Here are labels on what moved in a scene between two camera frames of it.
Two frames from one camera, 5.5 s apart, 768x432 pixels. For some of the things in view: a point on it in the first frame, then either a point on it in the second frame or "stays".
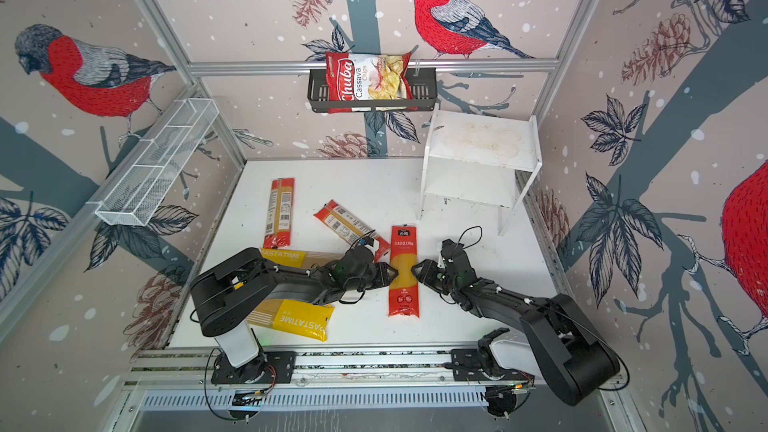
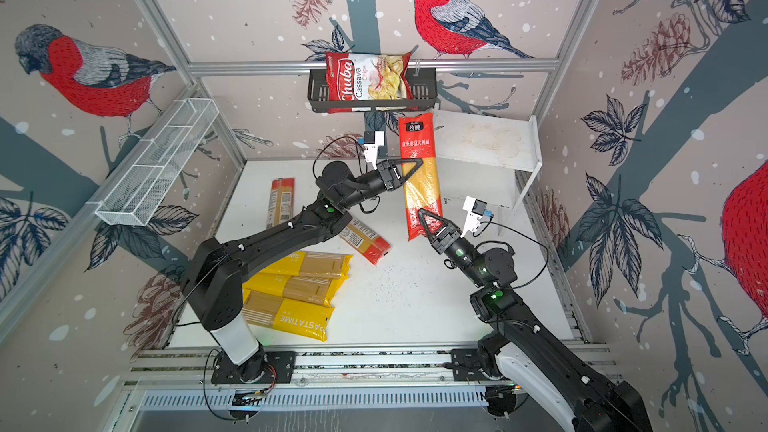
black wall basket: x=423 y=95 stays
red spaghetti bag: x=279 y=214 stays
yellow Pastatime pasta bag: x=299 y=318 stays
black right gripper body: x=449 y=283 -> x=454 y=248
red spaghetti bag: x=350 y=228 stays
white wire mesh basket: x=135 y=195 stays
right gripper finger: x=423 y=276 -> x=424 y=224
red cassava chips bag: x=355 y=76 stays
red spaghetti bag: x=403 y=289 -> x=421 y=191
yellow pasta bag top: x=298 y=258 stays
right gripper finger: x=424 y=270 -> x=438 y=217
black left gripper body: x=364 y=283 -> x=379 y=179
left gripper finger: x=388 y=270 -> x=412 y=172
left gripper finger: x=386 y=279 -> x=407 y=160
